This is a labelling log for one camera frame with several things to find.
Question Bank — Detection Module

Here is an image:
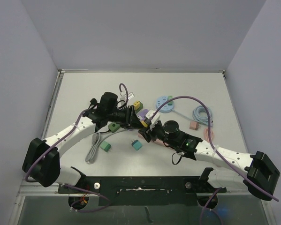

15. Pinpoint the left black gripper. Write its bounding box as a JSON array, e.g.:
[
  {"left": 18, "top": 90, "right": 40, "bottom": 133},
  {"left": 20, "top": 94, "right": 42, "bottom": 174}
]
[{"left": 107, "top": 105, "right": 144, "bottom": 130}]

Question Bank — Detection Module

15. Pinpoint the yellow charger plug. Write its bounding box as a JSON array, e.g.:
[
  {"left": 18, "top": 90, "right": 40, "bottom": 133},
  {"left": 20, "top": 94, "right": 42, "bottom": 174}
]
[
  {"left": 141, "top": 120, "right": 148, "bottom": 127},
  {"left": 133, "top": 101, "right": 141, "bottom": 110}
]

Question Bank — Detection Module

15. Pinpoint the green charger plug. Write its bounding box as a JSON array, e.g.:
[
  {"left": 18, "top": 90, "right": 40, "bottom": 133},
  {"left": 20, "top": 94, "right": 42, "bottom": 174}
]
[
  {"left": 99, "top": 141, "right": 112, "bottom": 152},
  {"left": 167, "top": 96, "right": 173, "bottom": 105}
]

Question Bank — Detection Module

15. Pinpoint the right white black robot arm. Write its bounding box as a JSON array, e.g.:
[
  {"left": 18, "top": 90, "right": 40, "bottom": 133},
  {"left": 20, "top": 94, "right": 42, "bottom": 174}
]
[{"left": 139, "top": 120, "right": 280, "bottom": 201}]

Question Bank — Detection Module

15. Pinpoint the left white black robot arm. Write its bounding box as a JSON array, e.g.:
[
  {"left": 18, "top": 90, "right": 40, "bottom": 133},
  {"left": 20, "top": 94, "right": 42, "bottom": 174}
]
[{"left": 22, "top": 92, "right": 144, "bottom": 193}]

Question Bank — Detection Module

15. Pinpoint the teal charger plug lower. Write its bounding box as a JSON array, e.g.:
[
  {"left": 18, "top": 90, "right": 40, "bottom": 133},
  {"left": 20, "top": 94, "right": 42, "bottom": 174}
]
[{"left": 131, "top": 140, "right": 143, "bottom": 151}]

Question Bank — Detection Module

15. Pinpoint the purple power strip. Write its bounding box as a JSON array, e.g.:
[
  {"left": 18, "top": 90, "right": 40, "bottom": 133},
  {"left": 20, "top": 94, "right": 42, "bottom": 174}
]
[{"left": 128, "top": 109, "right": 148, "bottom": 130}]

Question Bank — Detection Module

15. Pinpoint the pink power strip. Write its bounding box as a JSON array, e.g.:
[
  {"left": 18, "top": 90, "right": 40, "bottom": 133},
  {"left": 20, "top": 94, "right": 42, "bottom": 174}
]
[{"left": 153, "top": 139, "right": 168, "bottom": 146}]

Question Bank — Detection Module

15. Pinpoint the green power strip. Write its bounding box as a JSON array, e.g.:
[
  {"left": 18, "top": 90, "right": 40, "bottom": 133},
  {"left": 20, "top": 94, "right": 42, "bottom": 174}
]
[{"left": 107, "top": 103, "right": 144, "bottom": 133}]

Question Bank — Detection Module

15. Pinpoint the blue round power socket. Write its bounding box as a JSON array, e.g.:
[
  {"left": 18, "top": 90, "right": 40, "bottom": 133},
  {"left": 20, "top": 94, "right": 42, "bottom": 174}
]
[{"left": 155, "top": 96, "right": 174, "bottom": 113}]

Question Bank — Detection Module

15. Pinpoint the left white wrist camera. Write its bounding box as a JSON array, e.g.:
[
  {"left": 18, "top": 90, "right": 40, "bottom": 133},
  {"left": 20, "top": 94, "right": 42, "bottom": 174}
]
[{"left": 120, "top": 92, "right": 135, "bottom": 101}]

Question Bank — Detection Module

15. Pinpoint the grey power cord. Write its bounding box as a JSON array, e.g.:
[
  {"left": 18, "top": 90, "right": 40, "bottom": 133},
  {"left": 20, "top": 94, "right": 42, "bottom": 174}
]
[{"left": 85, "top": 127, "right": 128, "bottom": 165}]

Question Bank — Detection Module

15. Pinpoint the light blue coiled cord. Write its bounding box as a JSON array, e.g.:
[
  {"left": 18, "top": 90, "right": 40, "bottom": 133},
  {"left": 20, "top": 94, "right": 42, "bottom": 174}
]
[{"left": 173, "top": 105, "right": 213, "bottom": 126}]

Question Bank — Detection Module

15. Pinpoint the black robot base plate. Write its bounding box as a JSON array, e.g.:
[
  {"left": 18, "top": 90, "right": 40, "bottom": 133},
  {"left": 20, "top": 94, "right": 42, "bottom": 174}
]
[{"left": 57, "top": 175, "right": 227, "bottom": 207}]

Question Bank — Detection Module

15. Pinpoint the aluminium frame rail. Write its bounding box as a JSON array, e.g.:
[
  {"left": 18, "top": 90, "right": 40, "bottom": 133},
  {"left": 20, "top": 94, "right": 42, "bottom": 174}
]
[{"left": 10, "top": 71, "right": 274, "bottom": 225}]

